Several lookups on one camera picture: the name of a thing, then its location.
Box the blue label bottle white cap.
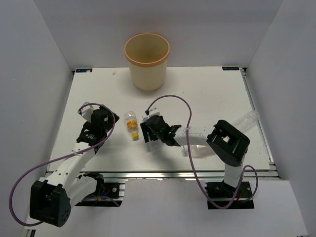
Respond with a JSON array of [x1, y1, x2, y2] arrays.
[[140, 116, 159, 153]]

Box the clear bottle yellow cap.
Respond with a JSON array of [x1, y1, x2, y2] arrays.
[[124, 111, 139, 141]]

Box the large clear bottle beige label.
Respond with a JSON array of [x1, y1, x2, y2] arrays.
[[182, 110, 260, 158]]

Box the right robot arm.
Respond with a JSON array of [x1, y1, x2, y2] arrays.
[[140, 115, 250, 197]]

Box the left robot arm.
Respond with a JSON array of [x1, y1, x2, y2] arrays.
[[29, 107, 119, 227]]

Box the beige plastic bin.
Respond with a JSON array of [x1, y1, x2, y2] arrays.
[[124, 33, 170, 91]]

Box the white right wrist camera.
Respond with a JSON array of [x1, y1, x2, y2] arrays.
[[145, 106, 160, 117]]

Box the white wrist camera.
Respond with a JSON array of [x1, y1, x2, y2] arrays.
[[145, 106, 160, 117], [78, 102, 94, 122]]

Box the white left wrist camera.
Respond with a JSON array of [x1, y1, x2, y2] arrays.
[[78, 102, 94, 122]]

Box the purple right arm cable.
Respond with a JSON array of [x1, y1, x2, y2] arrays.
[[147, 95, 259, 210]]

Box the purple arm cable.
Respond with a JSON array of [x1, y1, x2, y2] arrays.
[[147, 95, 259, 210], [9, 103, 123, 227]]

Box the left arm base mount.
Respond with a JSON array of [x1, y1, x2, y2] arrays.
[[76, 180, 125, 207]]

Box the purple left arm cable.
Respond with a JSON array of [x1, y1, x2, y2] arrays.
[[9, 103, 123, 227]]

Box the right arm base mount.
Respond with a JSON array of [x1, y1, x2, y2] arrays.
[[204, 182, 255, 209]]

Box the aluminium front rail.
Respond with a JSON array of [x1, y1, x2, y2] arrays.
[[44, 170, 279, 180]]

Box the aluminium rail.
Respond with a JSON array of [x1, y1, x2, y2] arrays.
[[240, 68, 280, 178], [44, 170, 279, 180]]

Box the aluminium right side rail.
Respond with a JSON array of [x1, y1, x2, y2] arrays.
[[240, 68, 280, 178]]

